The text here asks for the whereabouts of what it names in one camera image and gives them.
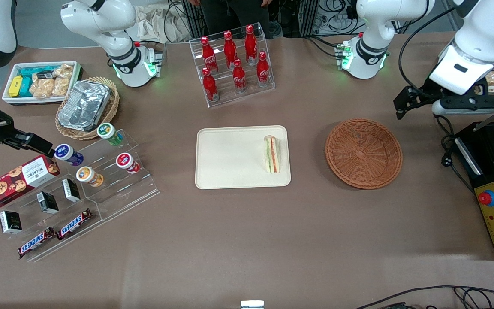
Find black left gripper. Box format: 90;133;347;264
394;79;449;120

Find black power cable with plug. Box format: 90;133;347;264
436;115;477;199

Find Snickers chocolate bar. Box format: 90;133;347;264
57;209;92;240
18;227;56;259

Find black floor cable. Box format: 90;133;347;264
354;285;494;309
453;287;494;309

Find red cola bottle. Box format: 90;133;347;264
200;36;219;73
256;51;271;88
223;30;238;69
232;59;247;94
244;24;259;65
201;67;220;102

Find yellow snack box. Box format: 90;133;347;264
8;76;24;98

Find black aluminium frame post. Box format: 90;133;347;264
298;0;321;37
182;0;208;40

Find oval light wicker basket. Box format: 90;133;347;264
55;77;120;141

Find round brown wicker basket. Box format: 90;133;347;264
325;118;403;190

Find small black box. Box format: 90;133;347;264
61;178;81;203
0;211;22;234
36;191;59;214

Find silver foil tray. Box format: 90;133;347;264
57;80;111;132

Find black machine with yellow panel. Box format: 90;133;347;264
453;121;494;261

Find red Walkers shortbread box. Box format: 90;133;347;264
0;155;61;211

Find orange gum jar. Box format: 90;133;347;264
76;167;104;187

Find purple gum jar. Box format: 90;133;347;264
54;144;84;167

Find clear acrylic stepped display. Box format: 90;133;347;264
54;129;160;221
0;172;104;263

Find background cable bundle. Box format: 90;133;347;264
319;0;361;36

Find cream plastic tray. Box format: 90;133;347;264
195;125;292;190

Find triangular sandwich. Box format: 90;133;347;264
264;135;280;174

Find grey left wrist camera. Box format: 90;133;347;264
432;92;494;116

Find white plastic snack bin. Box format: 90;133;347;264
2;61;82;106

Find green gum jar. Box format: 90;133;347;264
97;123;124;146

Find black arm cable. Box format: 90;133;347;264
398;6;460;91

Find red gum jar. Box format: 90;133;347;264
116;153;141;174

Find clear acrylic bottle rack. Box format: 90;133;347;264
189;22;276;108

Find person in dark clothes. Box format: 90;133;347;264
189;0;275;40

